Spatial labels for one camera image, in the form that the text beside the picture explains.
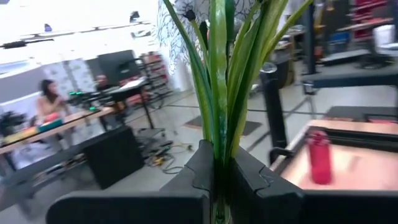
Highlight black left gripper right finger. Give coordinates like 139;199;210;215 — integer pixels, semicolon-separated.
229;146;304;224

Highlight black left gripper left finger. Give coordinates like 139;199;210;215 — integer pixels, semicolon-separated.
160;139;215;224

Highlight red glass bottle vase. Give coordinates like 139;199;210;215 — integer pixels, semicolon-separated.
306;129;333;186

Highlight black tower fan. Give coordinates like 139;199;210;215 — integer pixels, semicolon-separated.
259;62;289;149

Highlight black cabinet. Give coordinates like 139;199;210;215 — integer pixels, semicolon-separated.
83;125;146;190

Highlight black tray stand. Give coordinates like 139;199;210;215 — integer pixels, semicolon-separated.
107;57;167;139

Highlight storage shelf rack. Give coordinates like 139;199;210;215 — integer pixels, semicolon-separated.
139;52;171;96

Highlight seated person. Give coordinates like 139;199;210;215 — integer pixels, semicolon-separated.
94;74;111;93
35;79;71;121

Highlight wooden background table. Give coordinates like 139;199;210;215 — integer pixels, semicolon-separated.
0;106;116;156

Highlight black display board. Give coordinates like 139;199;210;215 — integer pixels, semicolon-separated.
97;49;140;85

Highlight white patterned curtain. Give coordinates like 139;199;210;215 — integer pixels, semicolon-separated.
154;0;259;93

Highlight grey side desk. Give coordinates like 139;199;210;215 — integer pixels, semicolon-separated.
300;65;398;91

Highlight black upright pole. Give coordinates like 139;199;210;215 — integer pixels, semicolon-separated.
302;0;317;75

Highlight teal box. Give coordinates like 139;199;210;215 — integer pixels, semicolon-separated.
37;118;65;134

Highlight red shelf rack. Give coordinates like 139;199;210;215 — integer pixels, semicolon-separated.
349;0;395;43

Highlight black floor cable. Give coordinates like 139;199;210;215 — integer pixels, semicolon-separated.
144;139;195;175

